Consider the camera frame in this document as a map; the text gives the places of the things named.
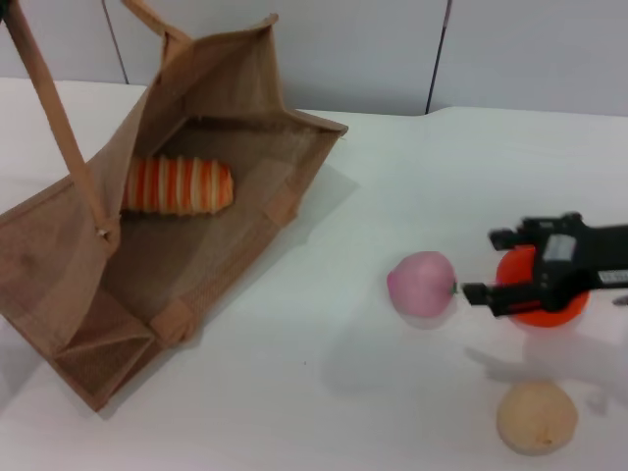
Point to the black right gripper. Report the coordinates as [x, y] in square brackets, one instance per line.
[584, 265]

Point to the brown jute tote bag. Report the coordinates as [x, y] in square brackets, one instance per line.
[196, 275]

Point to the orange striped long bread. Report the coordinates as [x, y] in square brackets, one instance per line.
[181, 186]

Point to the orange tangerine toy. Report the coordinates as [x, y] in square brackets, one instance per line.
[517, 262]

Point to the pink peach toy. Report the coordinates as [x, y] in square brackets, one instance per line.
[422, 287]

